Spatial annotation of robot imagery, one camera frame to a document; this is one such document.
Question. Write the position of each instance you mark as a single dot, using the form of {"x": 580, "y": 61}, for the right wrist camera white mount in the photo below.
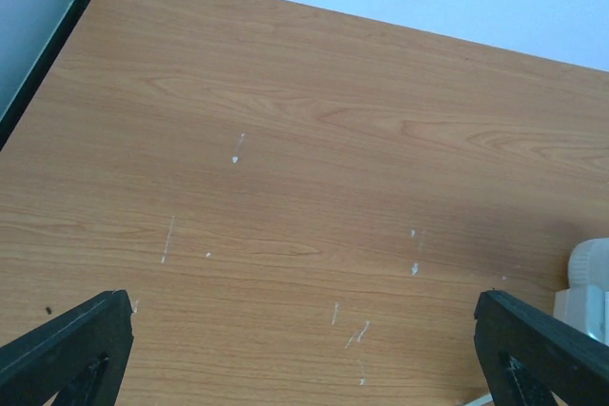
{"x": 584, "y": 303}

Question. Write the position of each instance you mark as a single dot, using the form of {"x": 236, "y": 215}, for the white shoelace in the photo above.
{"x": 480, "y": 401}

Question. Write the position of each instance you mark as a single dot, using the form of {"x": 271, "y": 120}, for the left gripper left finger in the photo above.
{"x": 77, "y": 358}

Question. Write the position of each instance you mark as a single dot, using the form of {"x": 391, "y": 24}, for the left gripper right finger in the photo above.
{"x": 530, "y": 358}

